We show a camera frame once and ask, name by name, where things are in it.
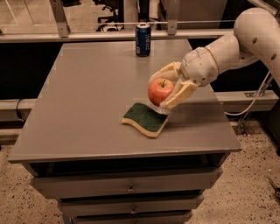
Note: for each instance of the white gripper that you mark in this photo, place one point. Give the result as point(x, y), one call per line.
point(197, 66)

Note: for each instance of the red apple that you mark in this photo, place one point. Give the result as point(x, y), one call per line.
point(159, 90)

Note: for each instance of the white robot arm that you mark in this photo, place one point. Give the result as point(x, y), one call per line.
point(256, 37)

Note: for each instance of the green yellow sponge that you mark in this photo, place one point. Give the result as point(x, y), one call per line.
point(145, 120)

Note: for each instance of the blue soda can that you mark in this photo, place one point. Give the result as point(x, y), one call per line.
point(143, 39)

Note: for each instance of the black office chair base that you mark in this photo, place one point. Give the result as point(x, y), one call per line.
point(113, 22)

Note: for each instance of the grey drawer cabinet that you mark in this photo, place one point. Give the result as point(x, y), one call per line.
point(83, 153)

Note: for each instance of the top grey drawer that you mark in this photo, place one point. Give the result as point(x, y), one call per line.
point(83, 186)

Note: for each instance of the grey drawer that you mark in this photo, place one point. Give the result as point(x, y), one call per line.
point(134, 205)
point(173, 217)
point(83, 186)

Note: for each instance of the grey metal railing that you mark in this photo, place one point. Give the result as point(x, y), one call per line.
point(34, 21)

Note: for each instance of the bottom grey drawer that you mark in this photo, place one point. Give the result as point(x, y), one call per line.
point(173, 217)

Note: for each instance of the middle grey drawer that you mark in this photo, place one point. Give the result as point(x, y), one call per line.
point(134, 205)

